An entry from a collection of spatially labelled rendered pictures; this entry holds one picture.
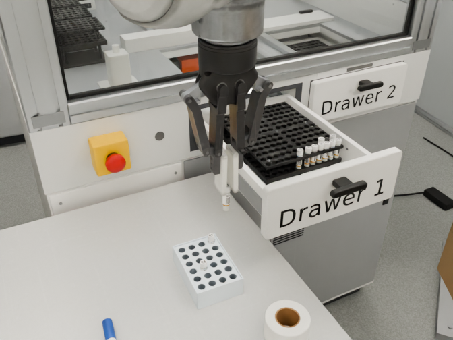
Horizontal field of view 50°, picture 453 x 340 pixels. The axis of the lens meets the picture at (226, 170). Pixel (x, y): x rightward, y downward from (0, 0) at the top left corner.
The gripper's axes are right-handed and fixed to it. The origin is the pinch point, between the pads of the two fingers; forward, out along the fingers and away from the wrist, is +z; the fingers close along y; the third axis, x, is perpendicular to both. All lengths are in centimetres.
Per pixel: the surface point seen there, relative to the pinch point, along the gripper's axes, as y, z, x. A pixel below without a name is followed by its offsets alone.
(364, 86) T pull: -50, 9, -31
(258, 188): -9.7, 11.2, -7.4
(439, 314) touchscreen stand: -90, 96, -18
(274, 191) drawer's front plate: -9.3, 7.6, -1.1
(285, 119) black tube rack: -25.8, 9.9, -26.1
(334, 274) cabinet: -57, 80, -36
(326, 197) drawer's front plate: -20.4, 12.5, -1.5
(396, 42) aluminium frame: -63, 1, -37
